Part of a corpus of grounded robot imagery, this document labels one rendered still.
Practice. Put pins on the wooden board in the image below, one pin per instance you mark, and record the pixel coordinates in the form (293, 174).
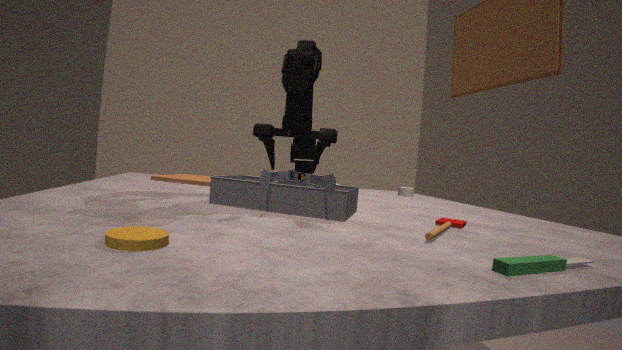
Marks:
(184, 179)

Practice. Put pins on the beige short cylinder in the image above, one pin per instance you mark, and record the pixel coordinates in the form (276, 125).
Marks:
(405, 191)

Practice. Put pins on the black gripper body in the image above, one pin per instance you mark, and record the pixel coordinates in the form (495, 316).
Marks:
(297, 116)

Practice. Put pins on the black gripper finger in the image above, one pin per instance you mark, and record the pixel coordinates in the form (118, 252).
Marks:
(269, 145)
(319, 150)

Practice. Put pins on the red spatula with wooden handle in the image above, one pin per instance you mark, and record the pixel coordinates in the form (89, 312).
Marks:
(444, 225)

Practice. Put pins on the yellow flat disc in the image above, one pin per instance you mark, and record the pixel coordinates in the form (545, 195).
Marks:
(136, 238)

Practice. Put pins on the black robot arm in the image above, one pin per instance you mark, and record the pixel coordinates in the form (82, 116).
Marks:
(300, 70)

